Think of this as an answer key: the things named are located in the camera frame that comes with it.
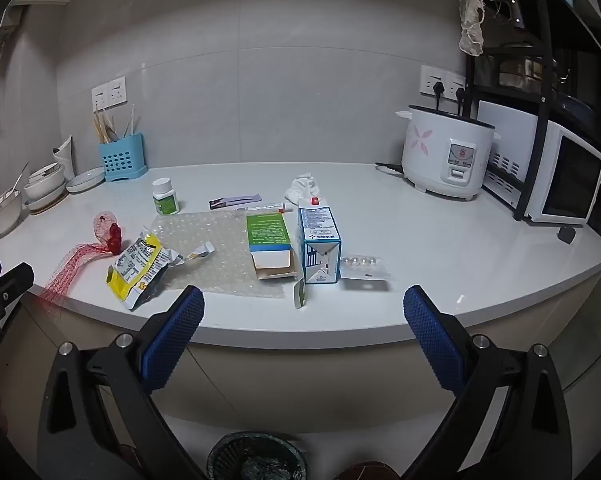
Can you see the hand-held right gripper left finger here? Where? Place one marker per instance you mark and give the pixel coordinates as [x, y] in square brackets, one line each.
[175, 330]

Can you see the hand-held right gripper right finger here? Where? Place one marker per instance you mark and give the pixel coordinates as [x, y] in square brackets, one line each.
[430, 330]

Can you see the red mesh net bag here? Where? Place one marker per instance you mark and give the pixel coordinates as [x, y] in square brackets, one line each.
[75, 260]

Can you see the yellow snack bag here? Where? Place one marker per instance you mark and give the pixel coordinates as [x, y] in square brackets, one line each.
[135, 265]

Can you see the silver pill blister pack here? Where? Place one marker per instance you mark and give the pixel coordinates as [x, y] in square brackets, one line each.
[363, 275]

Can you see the clear bubble wrap sheet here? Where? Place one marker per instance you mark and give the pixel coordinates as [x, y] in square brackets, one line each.
[215, 240]

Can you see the white green-label medicine bottle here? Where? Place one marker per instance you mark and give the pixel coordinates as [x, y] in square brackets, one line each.
[166, 200]

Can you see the green and white box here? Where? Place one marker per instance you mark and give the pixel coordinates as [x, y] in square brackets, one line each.
[268, 232]

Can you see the dark woven trash bin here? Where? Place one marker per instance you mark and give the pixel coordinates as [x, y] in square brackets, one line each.
[230, 455]

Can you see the blue and white milk carton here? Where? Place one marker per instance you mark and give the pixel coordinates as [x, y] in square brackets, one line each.
[318, 240]

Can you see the white ointment tube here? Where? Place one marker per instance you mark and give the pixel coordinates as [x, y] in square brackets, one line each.
[265, 206]

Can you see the white tissue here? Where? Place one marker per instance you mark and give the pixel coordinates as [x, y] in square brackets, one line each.
[303, 187]

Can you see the white bowl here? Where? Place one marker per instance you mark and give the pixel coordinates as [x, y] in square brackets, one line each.
[3, 217]

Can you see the white plate with wooden rim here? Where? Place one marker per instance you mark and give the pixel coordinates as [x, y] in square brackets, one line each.
[43, 205]

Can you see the metal spoon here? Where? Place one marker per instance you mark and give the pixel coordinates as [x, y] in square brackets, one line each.
[18, 180]

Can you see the stack of white bowls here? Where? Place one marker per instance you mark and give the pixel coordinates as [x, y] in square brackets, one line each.
[45, 182]

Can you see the small ribbed plate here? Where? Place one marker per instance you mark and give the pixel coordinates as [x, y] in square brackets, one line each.
[85, 180]

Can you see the white pitcher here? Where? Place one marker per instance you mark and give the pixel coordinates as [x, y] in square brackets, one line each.
[65, 160]

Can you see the brown shoe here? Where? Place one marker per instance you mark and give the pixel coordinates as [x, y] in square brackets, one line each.
[368, 471]
[130, 462]

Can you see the blue utensil holder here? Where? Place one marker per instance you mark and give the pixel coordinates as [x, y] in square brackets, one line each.
[123, 160]

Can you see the small black block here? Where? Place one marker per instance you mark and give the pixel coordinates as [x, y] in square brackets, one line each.
[565, 234]

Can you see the white flowered rice cooker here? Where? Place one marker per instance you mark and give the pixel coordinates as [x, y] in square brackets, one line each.
[430, 160]

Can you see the bundle of chopsticks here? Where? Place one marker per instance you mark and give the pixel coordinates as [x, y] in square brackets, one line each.
[100, 127]

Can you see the black metal rack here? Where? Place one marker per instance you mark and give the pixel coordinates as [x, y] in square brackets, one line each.
[533, 170]

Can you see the white toaster oven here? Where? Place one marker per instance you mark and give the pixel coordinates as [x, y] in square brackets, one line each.
[570, 180]

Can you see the black power plug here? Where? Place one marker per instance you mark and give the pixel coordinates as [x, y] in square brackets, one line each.
[439, 92]
[461, 97]

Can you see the steel pot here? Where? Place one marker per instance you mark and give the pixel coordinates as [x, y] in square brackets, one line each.
[523, 67]

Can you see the hanging white mesh cloth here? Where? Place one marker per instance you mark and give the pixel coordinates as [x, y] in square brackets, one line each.
[470, 30]

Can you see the white wall outlet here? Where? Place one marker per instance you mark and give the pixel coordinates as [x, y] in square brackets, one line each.
[455, 82]
[117, 91]
[430, 77]
[100, 97]

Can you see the white wall junction box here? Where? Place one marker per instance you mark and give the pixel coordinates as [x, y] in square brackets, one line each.
[8, 22]

